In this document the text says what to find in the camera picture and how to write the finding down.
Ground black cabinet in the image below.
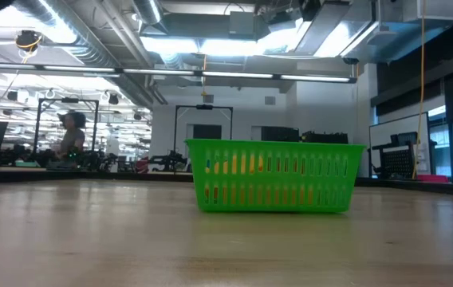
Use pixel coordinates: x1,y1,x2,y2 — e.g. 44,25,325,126
261,126,300,143

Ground long ceiling light bar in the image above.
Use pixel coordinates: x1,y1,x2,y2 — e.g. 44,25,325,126
0,61,358,85

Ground black aluminium table frame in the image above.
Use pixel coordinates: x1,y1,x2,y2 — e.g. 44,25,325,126
0,169,453,197

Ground pink tray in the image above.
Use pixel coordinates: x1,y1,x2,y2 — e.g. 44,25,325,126
416,174,450,184

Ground black perforated rack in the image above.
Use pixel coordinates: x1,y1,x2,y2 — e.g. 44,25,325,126
372,132,438,179

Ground black background robot arms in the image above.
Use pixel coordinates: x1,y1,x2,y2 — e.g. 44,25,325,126
146,150,190,173

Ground green plastic basket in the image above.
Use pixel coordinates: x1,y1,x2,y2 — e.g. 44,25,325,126
184,138,367,214

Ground yellow building block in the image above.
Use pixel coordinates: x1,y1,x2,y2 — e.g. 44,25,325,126
205,153,267,205

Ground silver air duct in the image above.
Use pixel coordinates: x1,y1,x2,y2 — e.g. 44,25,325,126
13,0,160,111

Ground whiteboard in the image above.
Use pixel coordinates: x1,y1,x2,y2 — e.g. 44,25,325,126
368,112,431,177

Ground person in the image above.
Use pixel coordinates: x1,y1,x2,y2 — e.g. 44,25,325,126
55,111,88,168

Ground yellow black cable reel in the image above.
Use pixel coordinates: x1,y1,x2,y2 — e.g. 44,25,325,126
14,29,44,52

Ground black gantry frame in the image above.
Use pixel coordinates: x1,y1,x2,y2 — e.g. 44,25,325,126
33,97,100,155
173,104,234,173

